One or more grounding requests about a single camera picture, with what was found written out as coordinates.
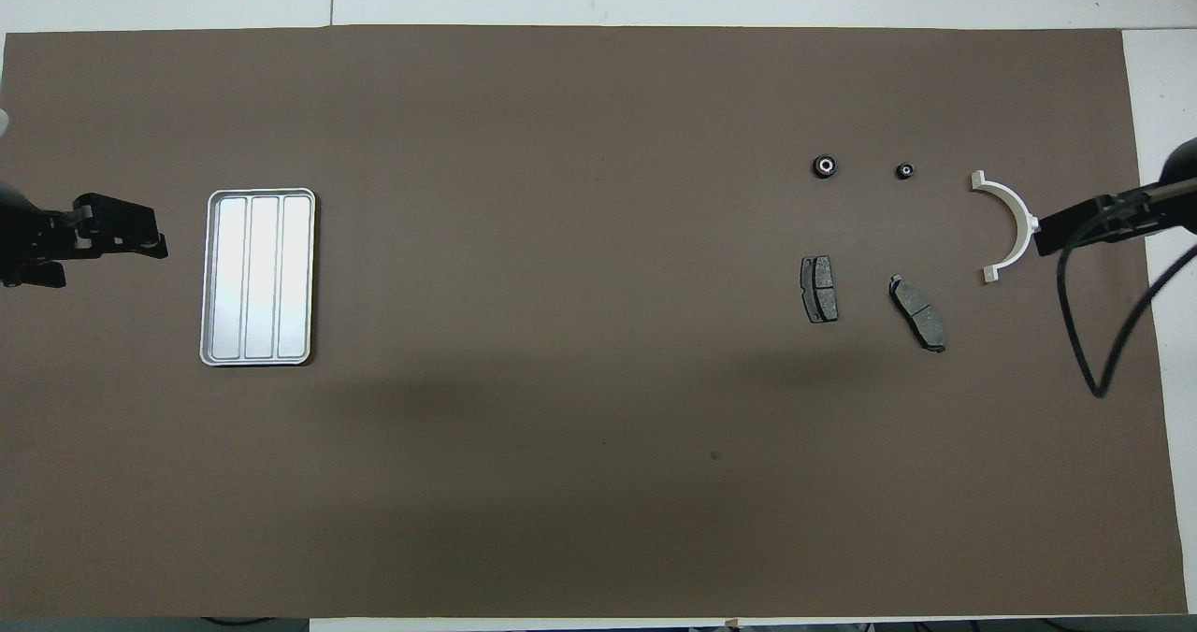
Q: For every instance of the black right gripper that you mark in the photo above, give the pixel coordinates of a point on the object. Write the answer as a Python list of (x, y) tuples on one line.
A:
[(1180, 193)]

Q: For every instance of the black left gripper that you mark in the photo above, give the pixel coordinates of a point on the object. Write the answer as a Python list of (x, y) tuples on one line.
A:
[(23, 239)]

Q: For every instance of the large black bearing gear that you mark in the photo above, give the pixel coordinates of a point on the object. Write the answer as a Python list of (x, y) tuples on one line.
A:
[(823, 166)]

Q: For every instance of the silver metal tray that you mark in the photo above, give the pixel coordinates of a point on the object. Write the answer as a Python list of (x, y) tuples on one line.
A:
[(262, 277)]

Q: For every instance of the long dark brake pad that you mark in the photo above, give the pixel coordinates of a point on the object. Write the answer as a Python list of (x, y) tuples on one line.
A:
[(918, 312)]

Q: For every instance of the small dark brake pad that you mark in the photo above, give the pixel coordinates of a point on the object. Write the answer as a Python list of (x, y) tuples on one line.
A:
[(819, 289)]

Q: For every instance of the brown table mat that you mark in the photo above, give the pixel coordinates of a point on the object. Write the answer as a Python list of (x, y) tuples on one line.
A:
[(598, 380)]

